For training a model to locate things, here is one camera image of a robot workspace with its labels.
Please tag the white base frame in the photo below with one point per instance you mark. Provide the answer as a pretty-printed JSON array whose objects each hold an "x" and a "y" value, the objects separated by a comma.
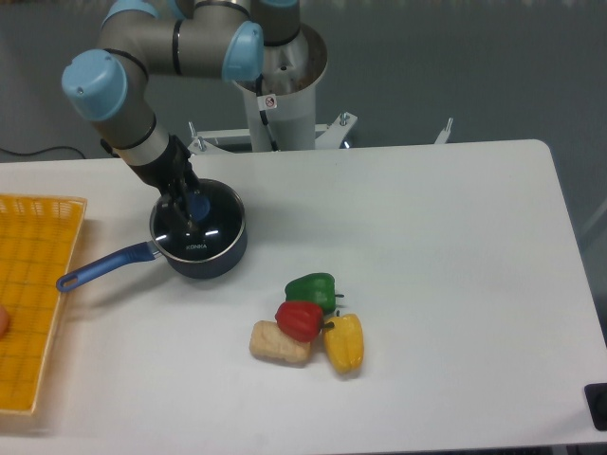
[{"x": 328, "y": 136}]

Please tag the orange round object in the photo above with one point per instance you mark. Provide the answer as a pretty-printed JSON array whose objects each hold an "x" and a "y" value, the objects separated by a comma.
[{"x": 4, "y": 320}]

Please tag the black table-edge device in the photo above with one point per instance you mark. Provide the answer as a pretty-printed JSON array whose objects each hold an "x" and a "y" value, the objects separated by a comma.
[{"x": 596, "y": 397}]

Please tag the green bell pepper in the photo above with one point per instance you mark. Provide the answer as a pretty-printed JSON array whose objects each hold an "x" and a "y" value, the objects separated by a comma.
[{"x": 318, "y": 288}]

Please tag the glass lid blue knob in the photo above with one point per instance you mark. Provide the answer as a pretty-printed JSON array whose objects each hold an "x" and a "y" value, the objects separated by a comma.
[{"x": 221, "y": 238}]

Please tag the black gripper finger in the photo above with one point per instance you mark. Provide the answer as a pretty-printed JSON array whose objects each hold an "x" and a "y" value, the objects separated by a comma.
[
  {"x": 189, "y": 190},
  {"x": 173, "y": 208}
]

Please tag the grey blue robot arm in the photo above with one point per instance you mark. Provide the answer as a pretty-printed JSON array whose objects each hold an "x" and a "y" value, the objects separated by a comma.
[{"x": 208, "y": 39}]

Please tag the yellow bell pepper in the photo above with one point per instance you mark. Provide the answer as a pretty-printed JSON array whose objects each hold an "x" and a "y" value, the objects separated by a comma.
[{"x": 343, "y": 341}]

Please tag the dark saucepan blue handle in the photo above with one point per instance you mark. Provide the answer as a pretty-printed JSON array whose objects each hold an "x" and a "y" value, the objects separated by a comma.
[{"x": 138, "y": 253}]

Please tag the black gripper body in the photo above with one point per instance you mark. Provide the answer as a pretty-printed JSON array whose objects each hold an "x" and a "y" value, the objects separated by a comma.
[{"x": 169, "y": 170}]

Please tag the red bell pepper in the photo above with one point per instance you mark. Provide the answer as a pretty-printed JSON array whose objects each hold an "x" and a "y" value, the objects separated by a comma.
[{"x": 301, "y": 320}]

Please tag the yellow woven basket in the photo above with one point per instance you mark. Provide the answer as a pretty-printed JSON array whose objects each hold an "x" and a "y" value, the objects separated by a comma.
[{"x": 38, "y": 237}]

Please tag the beige bread piece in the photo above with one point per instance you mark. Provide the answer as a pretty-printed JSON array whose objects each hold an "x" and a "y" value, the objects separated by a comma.
[{"x": 268, "y": 341}]

